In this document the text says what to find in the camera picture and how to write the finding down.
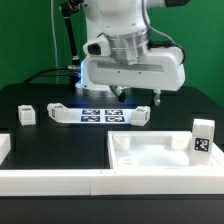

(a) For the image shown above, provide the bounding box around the white left fence wall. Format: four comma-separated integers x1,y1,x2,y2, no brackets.
0,134,11,165

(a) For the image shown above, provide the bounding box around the white front fence wall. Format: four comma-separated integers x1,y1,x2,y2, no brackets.
0,169,224,196

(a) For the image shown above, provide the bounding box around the white right fence wall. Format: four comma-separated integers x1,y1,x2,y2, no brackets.
211,144,224,168

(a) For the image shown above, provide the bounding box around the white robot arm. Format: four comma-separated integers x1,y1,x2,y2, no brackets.
60,0,190,105

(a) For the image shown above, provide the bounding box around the white fence wall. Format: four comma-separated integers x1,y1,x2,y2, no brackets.
0,169,224,196
0,134,11,165
211,144,224,168

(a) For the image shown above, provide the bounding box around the grey hanging cable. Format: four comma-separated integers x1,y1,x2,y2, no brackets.
50,0,60,84

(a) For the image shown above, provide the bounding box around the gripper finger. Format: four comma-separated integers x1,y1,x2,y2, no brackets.
153,90,161,106
110,86,126,102

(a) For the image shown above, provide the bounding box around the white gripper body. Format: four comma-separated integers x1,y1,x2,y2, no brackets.
84,47,185,91

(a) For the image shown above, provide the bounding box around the black cable bundle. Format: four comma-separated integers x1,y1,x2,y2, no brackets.
22,66,82,84

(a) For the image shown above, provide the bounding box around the sheet of fiducial markers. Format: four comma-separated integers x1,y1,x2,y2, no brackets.
67,108,132,124

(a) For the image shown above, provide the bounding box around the white square table top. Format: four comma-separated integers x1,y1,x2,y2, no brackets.
108,131,218,169

